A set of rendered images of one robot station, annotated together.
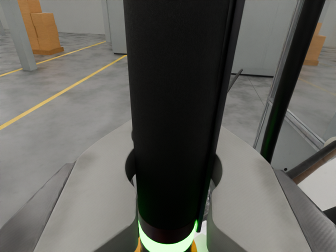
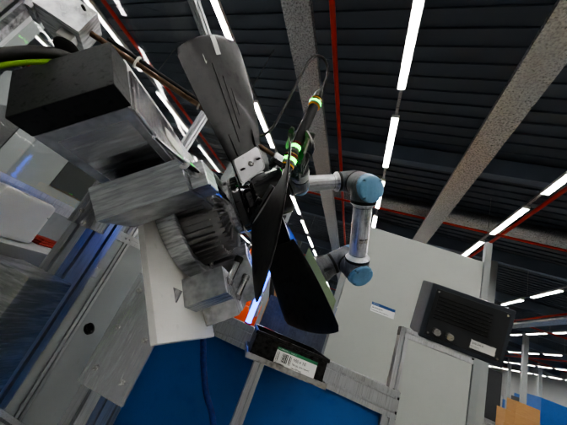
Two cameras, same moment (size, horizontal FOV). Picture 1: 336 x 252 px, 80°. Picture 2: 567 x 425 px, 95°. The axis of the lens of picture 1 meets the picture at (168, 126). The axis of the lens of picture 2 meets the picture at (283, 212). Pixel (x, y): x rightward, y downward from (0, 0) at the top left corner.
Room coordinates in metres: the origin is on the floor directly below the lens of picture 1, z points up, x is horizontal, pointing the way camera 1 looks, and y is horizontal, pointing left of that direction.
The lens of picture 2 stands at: (0.76, 0.21, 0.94)
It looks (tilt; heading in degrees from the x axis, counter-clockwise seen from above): 20 degrees up; 193
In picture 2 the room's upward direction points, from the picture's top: 23 degrees clockwise
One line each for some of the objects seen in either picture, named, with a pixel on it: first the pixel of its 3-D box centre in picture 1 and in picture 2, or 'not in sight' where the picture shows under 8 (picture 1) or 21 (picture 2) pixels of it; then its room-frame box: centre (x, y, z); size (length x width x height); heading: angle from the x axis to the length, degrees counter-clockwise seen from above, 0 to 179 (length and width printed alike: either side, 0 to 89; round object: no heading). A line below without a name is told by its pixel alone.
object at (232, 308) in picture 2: not in sight; (221, 303); (0.11, 0.00, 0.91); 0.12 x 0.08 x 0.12; 90
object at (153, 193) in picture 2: not in sight; (154, 196); (0.42, -0.07, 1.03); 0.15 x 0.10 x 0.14; 90
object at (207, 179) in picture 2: not in sight; (202, 180); (0.42, -0.01, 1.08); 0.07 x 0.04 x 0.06; 10
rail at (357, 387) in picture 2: not in sight; (268, 346); (-0.28, 0.10, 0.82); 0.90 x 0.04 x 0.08; 90
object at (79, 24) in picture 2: not in sight; (67, 17); (0.43, -0.52, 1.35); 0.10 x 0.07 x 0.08; 125
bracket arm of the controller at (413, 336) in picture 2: not in sight; (434, 344); (-0.28, 0.63, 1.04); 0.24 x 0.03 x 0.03; 90
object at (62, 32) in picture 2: not in sight; (67, 45); (0.41, -0.49, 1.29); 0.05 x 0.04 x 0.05; 125
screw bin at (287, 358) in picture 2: not in sight; (284, 352); (-0.12, 0.17, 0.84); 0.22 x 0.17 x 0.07; 104
